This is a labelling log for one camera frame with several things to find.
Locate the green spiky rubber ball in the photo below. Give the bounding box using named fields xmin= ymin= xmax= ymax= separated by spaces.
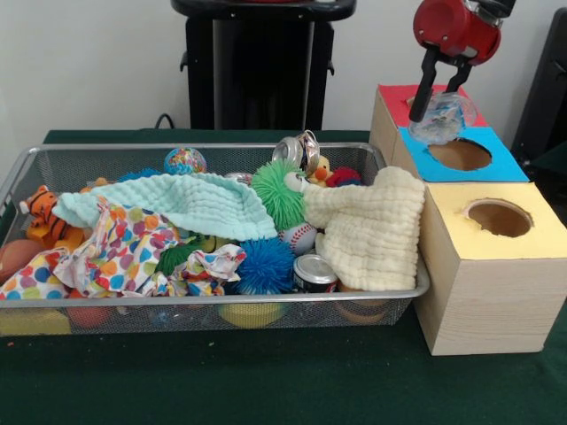
xmin=252 ymin=159 xmax=311 ymax=231

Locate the brown toy football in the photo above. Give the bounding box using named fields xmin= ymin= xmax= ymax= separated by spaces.
xmin=0 ymin=239 xmax=42 ymax=284

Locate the cream knitted cloth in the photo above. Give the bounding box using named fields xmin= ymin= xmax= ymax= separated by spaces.
xmin=301 ymin=166 xmax=427 ymax=292

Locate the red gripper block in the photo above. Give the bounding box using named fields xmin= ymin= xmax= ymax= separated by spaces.
xmin=408 ymin=0 xmax=502 ymax=124

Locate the polka dot colourful cloth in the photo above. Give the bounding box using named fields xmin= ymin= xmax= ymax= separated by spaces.
xmin=0 ymin=202 xmax=247 ymax=300

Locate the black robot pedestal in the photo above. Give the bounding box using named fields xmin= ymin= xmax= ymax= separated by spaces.
xmin=171 ymin=0 xmax=357 ymax=132

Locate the black upright panel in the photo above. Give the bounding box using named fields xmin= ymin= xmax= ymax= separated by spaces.
xmin=512 ymin=7 xmax=567 ymax=178

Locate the black labelled silver can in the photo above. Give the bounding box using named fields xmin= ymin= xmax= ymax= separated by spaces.
xmin=292 ymin=252 xmax=340 ymax=294

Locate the mint green fuzzy cloth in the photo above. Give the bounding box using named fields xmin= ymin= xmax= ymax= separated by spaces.
xmin=53 ymin=173 xmax=278 ymax=242

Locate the blue spiky rubber ball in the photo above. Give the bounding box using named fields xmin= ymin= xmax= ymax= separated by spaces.
xmin=235 ymin=237 xmax=297 ymax=296

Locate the dark green side table cloth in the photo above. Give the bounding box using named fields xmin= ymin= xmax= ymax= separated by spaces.
xmin=530 ymin=140 xmax=567 ymax=178

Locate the small globe ball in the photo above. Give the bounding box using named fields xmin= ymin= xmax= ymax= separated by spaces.
xmin=164 ymin=147 xmax=208 ymax=176

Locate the crushed silver can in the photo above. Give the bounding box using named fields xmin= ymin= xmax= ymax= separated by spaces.
xmin=272 ymin=131 xmax=322 ymax=174

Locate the wooden box with three holes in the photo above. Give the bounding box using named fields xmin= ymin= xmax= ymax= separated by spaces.
xmin=368 ymin=84 xmax=567 ymax=357

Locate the shallow wire mesh bin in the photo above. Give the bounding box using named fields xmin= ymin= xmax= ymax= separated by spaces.
xmin=0 ymin=142 xmax=431 ymax=336

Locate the clear plastic bottle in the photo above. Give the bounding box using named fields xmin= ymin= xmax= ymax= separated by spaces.
xmin=408 ymin=90 xmax=479 ymax=146

